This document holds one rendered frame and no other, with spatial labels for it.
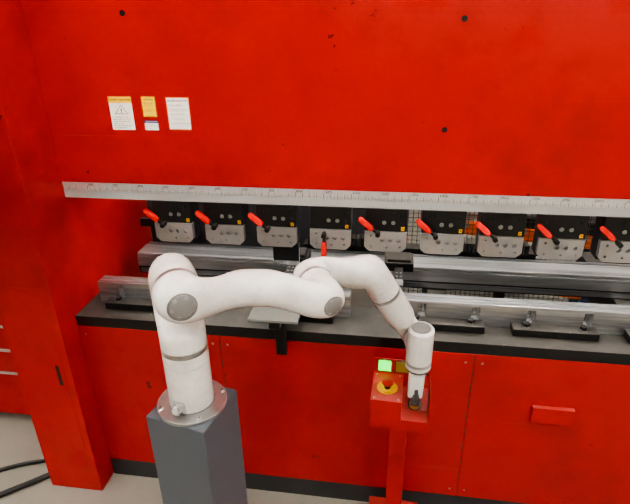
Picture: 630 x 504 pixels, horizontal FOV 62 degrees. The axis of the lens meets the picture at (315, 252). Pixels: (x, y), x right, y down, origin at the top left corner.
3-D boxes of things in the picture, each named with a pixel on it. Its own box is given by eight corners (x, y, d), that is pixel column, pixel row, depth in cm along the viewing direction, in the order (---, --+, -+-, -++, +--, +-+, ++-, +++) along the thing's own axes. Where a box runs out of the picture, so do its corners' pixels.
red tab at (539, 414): (530, 422, 200) (533, 408, 197) (529, 418, 201) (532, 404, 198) (572, 426, 198) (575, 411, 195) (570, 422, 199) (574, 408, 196)
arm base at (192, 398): (204, 434, 135) (196, 376, 128) (142, 417, 142) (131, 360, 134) (239, 388, 151) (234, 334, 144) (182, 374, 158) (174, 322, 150)
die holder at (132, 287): (101, 301, 223) (97, 281, 219) (108, 294, 228) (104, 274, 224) (215, 308, 216) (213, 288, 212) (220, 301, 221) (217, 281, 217)
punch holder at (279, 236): (257, 245, 199) (254, 204, 192) (262, 236, 207) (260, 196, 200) (296, 247, 197) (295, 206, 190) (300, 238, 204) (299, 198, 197)
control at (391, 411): (369, 426, 184) (370, 385, 176) (373, 396, 198) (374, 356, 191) (427, 433, 181) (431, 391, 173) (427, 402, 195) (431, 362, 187)
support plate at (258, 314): (247, 321, 186) (247, 318, 185) (264, 285, 209) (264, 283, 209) (297, 324, 183) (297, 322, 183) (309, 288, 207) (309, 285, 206)
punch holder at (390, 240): (364, 250, 193) (365, 208, 186) (365, 241, 201) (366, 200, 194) (405, 252, 191) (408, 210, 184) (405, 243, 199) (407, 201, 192)
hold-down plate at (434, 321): (402, 328, 200) (402, 322, 199) (402, 321, 205) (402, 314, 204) (484, 334, 196) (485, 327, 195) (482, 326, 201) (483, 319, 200)
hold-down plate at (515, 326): (512, 336, 195) (513, 329, 194) (509, 328, 200) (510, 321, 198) (598, 342, 191) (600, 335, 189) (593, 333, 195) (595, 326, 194)
